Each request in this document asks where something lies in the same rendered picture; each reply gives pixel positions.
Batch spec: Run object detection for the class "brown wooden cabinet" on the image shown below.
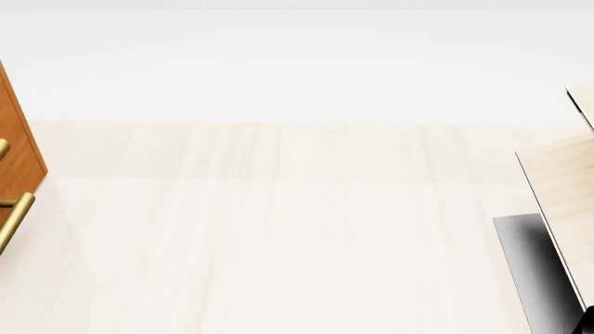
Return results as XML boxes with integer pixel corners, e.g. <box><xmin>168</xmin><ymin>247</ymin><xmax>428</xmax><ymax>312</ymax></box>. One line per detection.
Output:
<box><xmin>0</xmin><ymin>60</ymin><xmax>49</xmax><ymax>227</ymax></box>

